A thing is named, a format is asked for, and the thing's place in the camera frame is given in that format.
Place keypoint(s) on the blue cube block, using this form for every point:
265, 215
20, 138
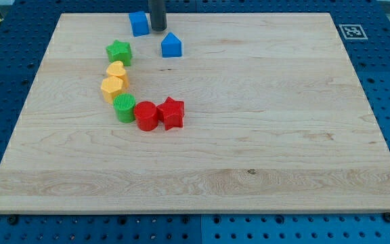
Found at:
139, 23

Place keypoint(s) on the red star block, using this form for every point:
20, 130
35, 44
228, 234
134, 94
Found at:
171, 112

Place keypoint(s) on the light wooden board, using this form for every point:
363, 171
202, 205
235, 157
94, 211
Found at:
276, 121

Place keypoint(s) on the red cylinder block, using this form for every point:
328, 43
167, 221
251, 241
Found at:
146, 115

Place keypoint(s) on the green cylinder block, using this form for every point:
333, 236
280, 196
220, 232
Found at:
124, 105

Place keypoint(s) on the blue house-shaped block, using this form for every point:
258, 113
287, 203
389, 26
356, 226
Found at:
171, 46

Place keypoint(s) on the yellow hexagon block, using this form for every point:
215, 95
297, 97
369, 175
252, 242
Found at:
111, 87

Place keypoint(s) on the yellow heart block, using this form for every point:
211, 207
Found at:
117, 69

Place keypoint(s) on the green star block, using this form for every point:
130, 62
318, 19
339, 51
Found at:
119, 51

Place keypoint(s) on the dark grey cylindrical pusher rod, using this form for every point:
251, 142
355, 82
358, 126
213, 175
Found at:
158, 15

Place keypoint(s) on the white fiducial marker tag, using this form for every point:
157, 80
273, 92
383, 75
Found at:
353, 32

